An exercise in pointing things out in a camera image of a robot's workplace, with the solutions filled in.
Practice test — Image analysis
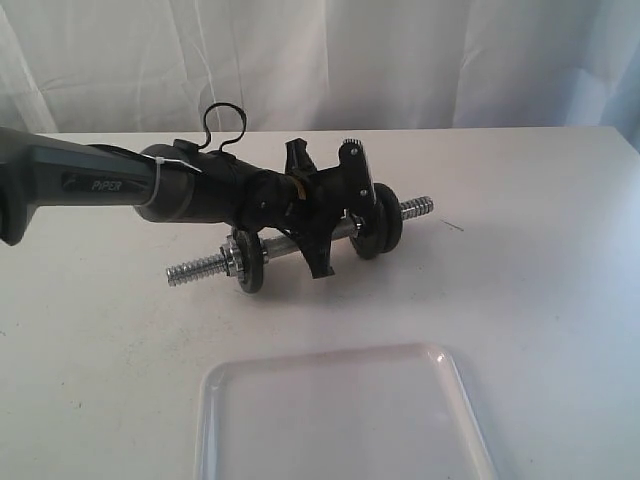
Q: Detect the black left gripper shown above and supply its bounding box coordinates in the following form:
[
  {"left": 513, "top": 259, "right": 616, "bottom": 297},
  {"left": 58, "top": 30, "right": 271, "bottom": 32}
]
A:
[{"left": 269, "top": 138, "right": 349, "bottom": 279}]

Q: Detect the black weight plate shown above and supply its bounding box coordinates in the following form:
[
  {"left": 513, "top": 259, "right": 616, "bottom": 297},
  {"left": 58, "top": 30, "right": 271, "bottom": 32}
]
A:
[
  {"left": 350, "top": 187, "right": 387, "bottom": 260},
  {"left": 232, "top": 230, "right": 264, "bottom": 294},
  {"left": 374, "top": 183, "right": 403, "bottom": 253}
]

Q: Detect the chrome spin lock collar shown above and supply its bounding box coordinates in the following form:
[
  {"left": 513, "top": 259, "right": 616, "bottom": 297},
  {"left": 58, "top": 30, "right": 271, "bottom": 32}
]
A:
[{"left": 220, "top": 235, "right": 244, "bottom": 279}]

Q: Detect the chrome threaded dumbbell bar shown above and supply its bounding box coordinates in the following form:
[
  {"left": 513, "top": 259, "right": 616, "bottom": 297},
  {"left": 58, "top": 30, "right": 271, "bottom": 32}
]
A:
[{"left": 166, "top": 196, "right": 434, "bottom": 287}]

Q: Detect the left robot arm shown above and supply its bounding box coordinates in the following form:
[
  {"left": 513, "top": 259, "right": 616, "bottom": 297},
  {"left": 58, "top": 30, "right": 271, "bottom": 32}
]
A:
[{"left": 1, "top": 128, "right": 335, "bottom": 278}]

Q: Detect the small dark sliver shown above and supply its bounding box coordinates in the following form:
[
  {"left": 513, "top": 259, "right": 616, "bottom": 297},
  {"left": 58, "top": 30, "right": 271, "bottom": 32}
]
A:
[{"left": 442, "top": 220, "right": 464, "bottom": 232}]

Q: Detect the white plastic tray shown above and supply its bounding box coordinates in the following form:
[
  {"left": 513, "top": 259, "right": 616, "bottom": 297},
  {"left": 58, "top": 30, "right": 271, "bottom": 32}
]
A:
[{"left": 194, "top": 343, "right": 497, "bottom": 479}]

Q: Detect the white backdrop curtain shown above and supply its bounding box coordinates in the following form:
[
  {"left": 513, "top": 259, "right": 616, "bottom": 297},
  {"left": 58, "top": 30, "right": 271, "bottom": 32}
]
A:
[{"left": 1, "top": 1, "right": 639, "bottom": 145}]

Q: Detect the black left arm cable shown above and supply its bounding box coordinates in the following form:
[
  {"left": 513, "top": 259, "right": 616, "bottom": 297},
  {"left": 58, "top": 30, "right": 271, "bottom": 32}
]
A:
[{"left": 172, "top": 102, "right": 247, "bottom": 156}]

